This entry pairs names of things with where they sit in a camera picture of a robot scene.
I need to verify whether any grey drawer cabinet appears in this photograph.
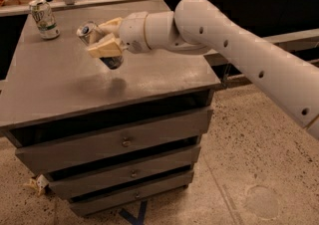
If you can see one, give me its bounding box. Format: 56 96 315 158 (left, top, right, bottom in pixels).
0 1 219 205

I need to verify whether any grey drawer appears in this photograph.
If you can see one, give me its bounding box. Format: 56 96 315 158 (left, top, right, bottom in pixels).
49 144 200 199
70 169 193 216
16 108 212 174

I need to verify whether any green white 7up can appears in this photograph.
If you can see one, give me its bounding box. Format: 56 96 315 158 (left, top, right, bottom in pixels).
29 0 60 40

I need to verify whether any bottom grey drawer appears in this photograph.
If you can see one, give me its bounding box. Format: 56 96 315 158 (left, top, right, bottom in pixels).
70 169 193 216

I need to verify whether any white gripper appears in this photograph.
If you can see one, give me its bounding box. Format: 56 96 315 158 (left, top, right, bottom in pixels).
87 12 150 58

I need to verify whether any middle grey drawer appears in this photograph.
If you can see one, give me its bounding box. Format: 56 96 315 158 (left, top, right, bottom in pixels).
49 144 200 199

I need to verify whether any crumpled paper scrap on floor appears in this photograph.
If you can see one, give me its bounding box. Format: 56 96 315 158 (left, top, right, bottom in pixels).
24 174 49 196

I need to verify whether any crushed silver blue redbull can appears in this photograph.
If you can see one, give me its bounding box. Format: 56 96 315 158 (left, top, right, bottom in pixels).
77 21 124 70

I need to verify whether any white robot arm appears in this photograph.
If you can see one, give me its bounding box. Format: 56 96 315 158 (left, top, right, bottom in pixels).
88 0 319 139

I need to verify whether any top grey drawer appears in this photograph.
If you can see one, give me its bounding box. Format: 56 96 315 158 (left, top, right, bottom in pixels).
16 108 212 174

